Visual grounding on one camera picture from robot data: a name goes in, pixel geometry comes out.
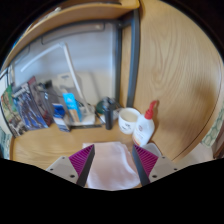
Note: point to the small blue white box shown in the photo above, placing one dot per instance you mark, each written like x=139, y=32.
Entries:
x=60, y=116

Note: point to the blue robot model box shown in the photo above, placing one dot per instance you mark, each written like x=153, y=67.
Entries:
x=30, y=108

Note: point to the black electric shaver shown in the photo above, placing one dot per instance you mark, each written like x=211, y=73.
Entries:
x=109, y=116

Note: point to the bed with teal bedding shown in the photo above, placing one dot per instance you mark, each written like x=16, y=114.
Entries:
x=4, y=143

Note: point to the dark clear water bottle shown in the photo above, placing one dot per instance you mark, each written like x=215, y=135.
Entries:
x=46, y=100

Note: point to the green toy figure box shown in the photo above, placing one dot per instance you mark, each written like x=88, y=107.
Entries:
x=10, y=113

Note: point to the white carton box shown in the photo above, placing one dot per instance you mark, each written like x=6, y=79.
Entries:
x=68, y=83

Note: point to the light blue orange carton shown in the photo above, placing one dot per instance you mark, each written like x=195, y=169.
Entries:
x=72, y=107

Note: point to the white red-capped lotion bottle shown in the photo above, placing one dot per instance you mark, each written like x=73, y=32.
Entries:
x=144, y=128

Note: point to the white desk lamp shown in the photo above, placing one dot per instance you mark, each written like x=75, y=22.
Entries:
x=71, y=70

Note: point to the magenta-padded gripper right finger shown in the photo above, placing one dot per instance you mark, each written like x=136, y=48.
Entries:
x=158, y=166

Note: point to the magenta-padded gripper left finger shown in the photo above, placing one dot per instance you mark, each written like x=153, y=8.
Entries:
x=65, y=166

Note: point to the white cup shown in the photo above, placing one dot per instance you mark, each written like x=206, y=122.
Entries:
x=128, y=121

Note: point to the pale pink towel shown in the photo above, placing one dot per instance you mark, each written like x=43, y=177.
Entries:
x=111, y=166

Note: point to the small clear plastic container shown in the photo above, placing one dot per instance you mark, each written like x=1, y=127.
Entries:
x=154, y=149

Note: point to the green patterned cloth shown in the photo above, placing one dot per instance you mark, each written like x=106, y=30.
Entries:
x=215, y=130

